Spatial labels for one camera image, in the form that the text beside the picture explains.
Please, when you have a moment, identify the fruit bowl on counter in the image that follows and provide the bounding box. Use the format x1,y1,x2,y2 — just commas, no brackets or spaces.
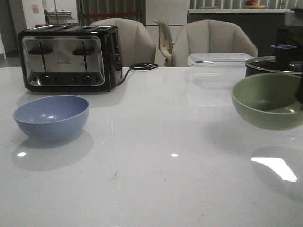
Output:
244,0,266,9

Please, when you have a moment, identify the white refrigerator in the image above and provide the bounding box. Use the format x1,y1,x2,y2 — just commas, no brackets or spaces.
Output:
145,0,190,67

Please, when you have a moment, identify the black and chrome toaster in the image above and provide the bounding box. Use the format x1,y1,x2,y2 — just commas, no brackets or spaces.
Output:
18,25,123,92

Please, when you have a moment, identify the clear plastic storage container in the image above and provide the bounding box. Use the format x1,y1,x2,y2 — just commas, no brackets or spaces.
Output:
188,53,253,90

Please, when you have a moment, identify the beige plastic chair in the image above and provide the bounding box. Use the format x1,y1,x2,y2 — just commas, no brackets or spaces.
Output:
154,19,174,67

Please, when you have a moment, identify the beige armchair right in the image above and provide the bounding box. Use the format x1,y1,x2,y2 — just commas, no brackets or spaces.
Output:
172,19,258,67

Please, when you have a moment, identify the black toaster power cable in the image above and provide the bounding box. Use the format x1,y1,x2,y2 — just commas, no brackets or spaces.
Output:
117,62,159,86

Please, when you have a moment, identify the green plastic bowl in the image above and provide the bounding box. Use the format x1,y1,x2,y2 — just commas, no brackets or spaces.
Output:
231,73,303,130

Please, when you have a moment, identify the dark kitchen counter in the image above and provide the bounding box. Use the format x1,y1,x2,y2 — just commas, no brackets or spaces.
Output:
187,9,291,57

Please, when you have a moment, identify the dark blue cooking pot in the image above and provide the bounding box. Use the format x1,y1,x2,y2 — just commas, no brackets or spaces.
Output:
245,56,303,77

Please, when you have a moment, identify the beige armchair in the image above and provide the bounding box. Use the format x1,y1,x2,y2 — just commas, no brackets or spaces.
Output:
172,19,258,67
91,18,156,67

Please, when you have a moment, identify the metal cart in hallway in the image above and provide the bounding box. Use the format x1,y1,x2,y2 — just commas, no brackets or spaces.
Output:
42,0,78,25

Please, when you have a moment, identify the beige armchair left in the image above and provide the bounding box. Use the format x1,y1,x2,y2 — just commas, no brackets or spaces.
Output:
91,18,156,67

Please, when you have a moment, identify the red barrier belt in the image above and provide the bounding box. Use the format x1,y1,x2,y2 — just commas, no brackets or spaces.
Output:
82,12,137,17

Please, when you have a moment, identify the blue plastic bowl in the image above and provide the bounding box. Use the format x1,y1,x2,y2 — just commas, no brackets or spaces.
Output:
13,95,89,142

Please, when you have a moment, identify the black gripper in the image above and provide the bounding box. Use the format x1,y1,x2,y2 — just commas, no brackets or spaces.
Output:
271,9,303,105

